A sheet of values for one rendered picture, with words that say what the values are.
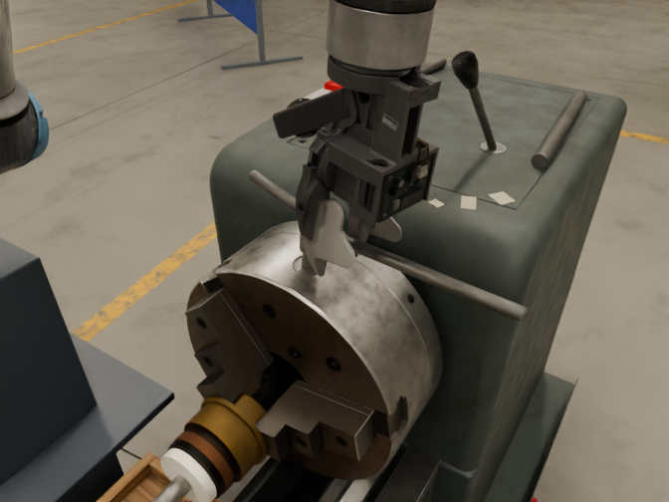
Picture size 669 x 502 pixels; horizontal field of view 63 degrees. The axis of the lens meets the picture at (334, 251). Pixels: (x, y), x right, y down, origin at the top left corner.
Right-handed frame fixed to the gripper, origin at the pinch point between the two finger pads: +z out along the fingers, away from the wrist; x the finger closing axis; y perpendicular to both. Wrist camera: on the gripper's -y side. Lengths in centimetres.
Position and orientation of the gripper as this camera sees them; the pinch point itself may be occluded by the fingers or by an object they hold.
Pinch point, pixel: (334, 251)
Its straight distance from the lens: 54.9
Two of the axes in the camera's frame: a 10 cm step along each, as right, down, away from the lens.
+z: -0.8, 7.8, 6.2
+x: 7.3, -3.8, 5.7
